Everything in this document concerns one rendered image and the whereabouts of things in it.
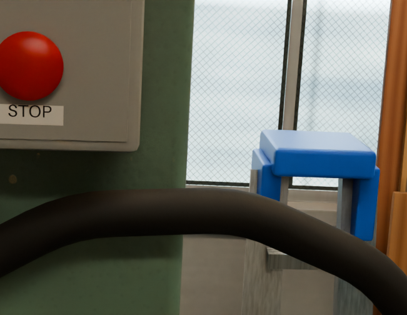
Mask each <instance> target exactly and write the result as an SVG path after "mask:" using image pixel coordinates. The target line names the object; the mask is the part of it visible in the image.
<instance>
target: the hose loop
mask: <svg viewBox="0 0 407 315"><path fill-rule="evenodd" d="M181 234H225V235H232V236H238V237H242V238H247V239H250V240H253V241H257V242H259V243H261V244H264V245H266V246H269V247H271V248H273V249H275V250H278V251H280V252H282V253H285V254H287V255H289V256H291V257H294V258H296V259H299V260H300V261H302V262H305V263H307V264H310V265H312V266H314V267H316V268H318V269H321V270H323V271H326V272H327V273H330V274H332V275H334V276H336V277H338V278H340V279H342V280H344V281H346V282H348V283H350V284H351V285H352V286H354V287H355V288H356V289H358V290H360V291H361V292H362V293H363V294H364V295H365V296H366V297H367V298H368V299H369V300H370V301H371V302H372V303H373V304H374V305H375V306H376V308H377V309H378V310H379V312H380V313H381V314H382V315H407V275H406V274H405V273H404V272H403V271H402V270H401V269H400V268H399V267H398V266H397V265H396V264H395V263H394V262H393V261H392V260H391V259H390V258H389V257H388V256H387V255H385V254H383V253H382V252H381V251H380V250H378V249H377V248H375V247H374V246H372V245H370V244H369V243H367V242H365V241H363V240H362V239H360V238H358V237H356V236H354V235H352V234H349V233H347V232H345V231H343V230H341V229H338V228H336V227H334V226H332V225H330V224H328V223H326V222H323V221H321V220H319V219H316V218H315V217H312V216H310V215H308V214H306V213H304V212H301V211H299V210H297V209H295V208H293V207H291V206H288V205H286V204H284V203H281V202H279V201H277V200H275V199H271V198H268V197H265V196H262V195H259V194H256V193H252V192H246V191H240V190H236V189H223V188H215V187H197V188H170V189H122V190H107V191H91V192H84V193H80V194H73V195H70V196H66V197H62V198H59V199H55V200H53V201H49V202H46V203H44V204H41V205H39V206H36V207H34V208H32V209H30V210H27V211H25V212H23V213H21V214H19V215H17V216H15V217H13V218H11V219H9V220H7V221H6V222H4V223H2V224H0V278H1V277H3V276H5V275H7V274H9V273H11V272H13V271H15V270H16V269H18V268H20V267H22V266H24V265H26V264H28V263H30V262H32V261H34V260H36V259H37V258H40V257H41V256H43V255H45V254H47V253H50V252H52V251H55V250H57V249H59V248H61V247H64V246H67V245H70V244H74V243H78V242H80V241H87V240H90V239H97V238H113V237H128V236H163V235H181Z"/></svg>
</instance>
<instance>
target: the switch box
mask: <svg viewBox="0 0 407 315"><path fill-rule="evenodd" d="M22 31H34V32H37V33H41V34H43V35H45V36H47V37H48V38H49V39H51V40H52V41H53V42H54V43H55V44H56V45H57V47H58V48H59V50H60V52H61V55H62V57H63V63H64V70H63V76H62V78H61V80H60V83H59V84H58V86H57V88H56V89H55V90H54V91H53V92H52V93H51V94H49V95H48V96H46V97H44V98H41V99H38V100H34V101H25V100H21V99H17V98H15V97H12V96H11V95H9V94H8V93H7V92H5V91H4V90H3V89H2V88H1V86H0V104H23V105H43V106H64V115H63V126H52V125H31V124H0V149H15V150H40V151H89V152H114V153H131V152H134V151H137V149H138V147H139V140H140V122H141V88H142V70H143V35H144V0H0V44H1V43H2V42H3V41H4V40H5V39H6V38H7V37H9V36H11V35H12V34H15V33H18V32H22Z"/></svg>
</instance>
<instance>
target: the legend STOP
mask: <svg viewBox="0 0 407 315"><path fill-rule="evenodd" d="M63 115H64V106H43V105H23V104H0V124H31V125H52V126H63Z"/></svg>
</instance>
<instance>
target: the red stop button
mask: <svg viewBox="0 0 407 315"><path fill-rule="evenodd" d="M63 70H64V63H63V57H62V55H61V52H60V50H59V48H58V47H57V45H56V44H55V43H54V42H53V41H52V40H51V39H49V38H48V37H47V36H45V35H43V34H41V33H38V32H34V31H22V32H17V33H15V34H12V35H11V36H9V37H7V38H6V39H5V40H4V41H3V42H2V43H1V44H0V86H1V88H2V89H3V90H4V91H5V92H7V93H8V94H9V95H11V96H12V97H14V98H17V99H21V100H25V101H34V100H38V99H41V98H44V97H46V96H48V95H49V94H51V93H52V92H53V91H54V90H55V89H56V88H57V86H58V84H59V83H60V80H61V78H62V76H63Z"/></svg>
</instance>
